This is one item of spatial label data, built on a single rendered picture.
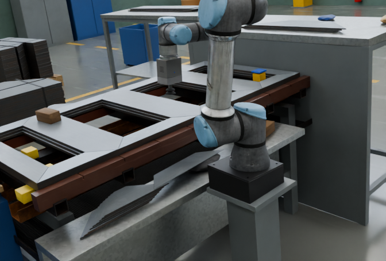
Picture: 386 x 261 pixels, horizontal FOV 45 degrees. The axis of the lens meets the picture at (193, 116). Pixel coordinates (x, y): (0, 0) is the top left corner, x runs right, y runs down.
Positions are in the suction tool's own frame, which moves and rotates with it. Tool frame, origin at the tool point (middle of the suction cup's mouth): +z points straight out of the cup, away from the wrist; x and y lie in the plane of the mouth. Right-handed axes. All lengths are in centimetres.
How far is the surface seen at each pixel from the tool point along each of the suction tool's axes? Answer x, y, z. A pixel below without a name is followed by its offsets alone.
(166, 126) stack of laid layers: 1.0, 4.2, 13.4
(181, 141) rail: 8.1, 2.1, 19.0
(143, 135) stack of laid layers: 1.3, 16.7, 14.2
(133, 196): 18.6, 36.6, 27.9
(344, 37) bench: 29, -92, -14
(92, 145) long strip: -8.9, 34.7, 15.7
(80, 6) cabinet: -760, -419, 26
